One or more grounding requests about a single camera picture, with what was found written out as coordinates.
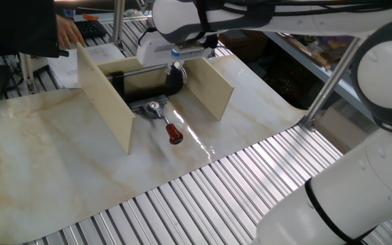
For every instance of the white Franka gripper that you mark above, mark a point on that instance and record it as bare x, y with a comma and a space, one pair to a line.
151, 52

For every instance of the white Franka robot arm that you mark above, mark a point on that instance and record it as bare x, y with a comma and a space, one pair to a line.
369, 204

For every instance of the person bare hand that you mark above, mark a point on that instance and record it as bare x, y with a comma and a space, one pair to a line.
67, 32

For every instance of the grey metal lever base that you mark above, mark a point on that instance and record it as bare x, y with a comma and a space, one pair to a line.
138, 108

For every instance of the black C-clamp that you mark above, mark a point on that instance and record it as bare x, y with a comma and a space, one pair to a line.
118, 86

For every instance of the red knob metal lever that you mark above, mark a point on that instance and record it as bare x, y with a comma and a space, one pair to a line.
174, 133

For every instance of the brown cardboard box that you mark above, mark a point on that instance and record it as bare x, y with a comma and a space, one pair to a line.
247, 42

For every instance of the black keyboard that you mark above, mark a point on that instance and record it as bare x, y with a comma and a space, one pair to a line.
94, 29

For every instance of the small orange item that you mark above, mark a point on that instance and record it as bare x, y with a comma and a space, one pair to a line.
90, 17

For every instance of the white paper sheet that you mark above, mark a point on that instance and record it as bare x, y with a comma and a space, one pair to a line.
63, 68

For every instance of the small blue can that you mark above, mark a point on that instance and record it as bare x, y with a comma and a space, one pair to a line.
69, 13

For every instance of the marble pattern mat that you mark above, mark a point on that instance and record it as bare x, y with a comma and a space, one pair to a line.
46, 153

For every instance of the black monitor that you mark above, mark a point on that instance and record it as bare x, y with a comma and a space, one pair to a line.
12, 24

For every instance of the silver camera with blue sticker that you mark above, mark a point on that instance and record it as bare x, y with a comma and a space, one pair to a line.
192, 51

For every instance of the aluminium profile post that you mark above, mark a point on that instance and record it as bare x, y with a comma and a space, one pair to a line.
118, 20
26, 68
332, 81

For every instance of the beige wooden board frame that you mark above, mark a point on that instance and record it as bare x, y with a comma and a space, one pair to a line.
107, 102

